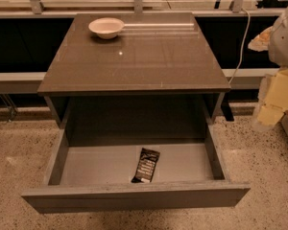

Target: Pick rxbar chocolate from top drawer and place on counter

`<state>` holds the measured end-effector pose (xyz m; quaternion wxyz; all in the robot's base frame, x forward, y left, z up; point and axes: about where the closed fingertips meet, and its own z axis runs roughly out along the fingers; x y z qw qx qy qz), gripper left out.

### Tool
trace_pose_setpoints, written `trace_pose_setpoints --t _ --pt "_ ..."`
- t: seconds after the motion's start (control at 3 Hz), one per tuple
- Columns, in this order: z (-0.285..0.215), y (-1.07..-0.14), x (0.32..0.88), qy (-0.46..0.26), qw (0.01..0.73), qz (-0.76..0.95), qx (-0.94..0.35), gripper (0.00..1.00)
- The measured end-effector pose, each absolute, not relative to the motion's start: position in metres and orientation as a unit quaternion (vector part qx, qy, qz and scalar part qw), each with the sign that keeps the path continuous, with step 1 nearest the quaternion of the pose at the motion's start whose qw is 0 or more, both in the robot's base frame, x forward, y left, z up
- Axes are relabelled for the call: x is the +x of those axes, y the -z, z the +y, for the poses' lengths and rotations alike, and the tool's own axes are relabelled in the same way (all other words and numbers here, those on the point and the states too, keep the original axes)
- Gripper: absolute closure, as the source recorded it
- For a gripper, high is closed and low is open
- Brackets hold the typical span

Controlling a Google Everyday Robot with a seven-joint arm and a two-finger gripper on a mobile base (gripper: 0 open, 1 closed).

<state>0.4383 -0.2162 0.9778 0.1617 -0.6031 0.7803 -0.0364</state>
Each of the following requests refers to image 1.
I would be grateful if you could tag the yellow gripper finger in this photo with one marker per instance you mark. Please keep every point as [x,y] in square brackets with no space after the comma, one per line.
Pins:
[261,42]
[265,118]

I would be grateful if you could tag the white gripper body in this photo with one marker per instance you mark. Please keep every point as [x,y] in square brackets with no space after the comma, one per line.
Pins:
[284,45]

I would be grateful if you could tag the black rxbar chocolate bar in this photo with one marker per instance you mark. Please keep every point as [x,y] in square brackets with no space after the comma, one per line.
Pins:
[146,166]

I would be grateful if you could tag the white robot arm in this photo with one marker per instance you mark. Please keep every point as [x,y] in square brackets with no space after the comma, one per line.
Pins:
[277,50]

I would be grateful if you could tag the grey drawer cabinet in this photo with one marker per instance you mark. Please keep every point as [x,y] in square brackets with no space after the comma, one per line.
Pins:
[156,82]

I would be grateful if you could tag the open grey top drawer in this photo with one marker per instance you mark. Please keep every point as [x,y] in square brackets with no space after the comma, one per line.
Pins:
[118,173]

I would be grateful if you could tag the white paper bowl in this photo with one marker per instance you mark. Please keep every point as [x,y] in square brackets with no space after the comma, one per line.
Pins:
[106,28]

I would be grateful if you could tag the metal railing frame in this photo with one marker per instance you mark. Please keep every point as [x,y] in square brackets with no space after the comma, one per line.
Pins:
[13,79]

